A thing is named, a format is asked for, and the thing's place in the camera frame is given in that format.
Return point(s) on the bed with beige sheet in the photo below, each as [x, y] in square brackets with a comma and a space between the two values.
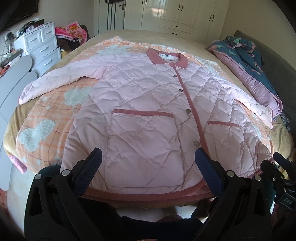
[277, 139]

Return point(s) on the white bedroom door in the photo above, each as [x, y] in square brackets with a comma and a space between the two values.
[108, 16]

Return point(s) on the orange plaid cloud blanket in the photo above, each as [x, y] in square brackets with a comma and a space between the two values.
[42, 125]

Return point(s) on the blue floral pink quilt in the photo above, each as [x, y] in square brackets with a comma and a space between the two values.
[242, 57]

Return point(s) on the pink quilted jacket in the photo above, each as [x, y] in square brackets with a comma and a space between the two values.
[148, 113]

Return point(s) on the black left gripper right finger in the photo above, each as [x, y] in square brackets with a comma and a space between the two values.
[242, 211]

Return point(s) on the grey upholstered headboard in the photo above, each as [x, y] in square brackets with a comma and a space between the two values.
[281, 76]

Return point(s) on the grey rounded chair backs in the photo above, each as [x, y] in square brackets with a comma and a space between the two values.
[12, 84]

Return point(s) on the white glossy wardrobe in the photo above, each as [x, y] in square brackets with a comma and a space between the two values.
[200, 20]

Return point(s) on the pink cartoon blanket pile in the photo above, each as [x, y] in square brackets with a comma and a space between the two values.
[72, 32]

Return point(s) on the white plastic drawer cabinet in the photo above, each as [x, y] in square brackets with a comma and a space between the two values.
[41, 45]

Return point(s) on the black wall television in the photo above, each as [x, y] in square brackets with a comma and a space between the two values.
[13, 12]

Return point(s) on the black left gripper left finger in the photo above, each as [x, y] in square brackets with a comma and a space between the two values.
[53, 211]

